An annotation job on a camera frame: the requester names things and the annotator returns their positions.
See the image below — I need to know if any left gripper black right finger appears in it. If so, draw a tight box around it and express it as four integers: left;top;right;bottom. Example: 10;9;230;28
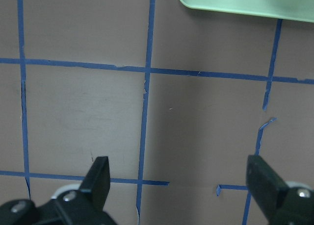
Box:
246;155;289;220

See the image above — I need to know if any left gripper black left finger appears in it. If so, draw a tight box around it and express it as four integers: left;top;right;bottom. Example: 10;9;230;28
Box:
78;156;110;210

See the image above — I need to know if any light green plastic tray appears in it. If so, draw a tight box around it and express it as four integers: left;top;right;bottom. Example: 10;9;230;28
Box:
180;0;314;23

